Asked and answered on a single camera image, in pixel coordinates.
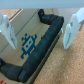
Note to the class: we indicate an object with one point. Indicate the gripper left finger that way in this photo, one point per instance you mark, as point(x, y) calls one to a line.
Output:
point(8, 32)

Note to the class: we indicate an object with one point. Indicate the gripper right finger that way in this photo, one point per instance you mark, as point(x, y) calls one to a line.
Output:
point(70, 33)

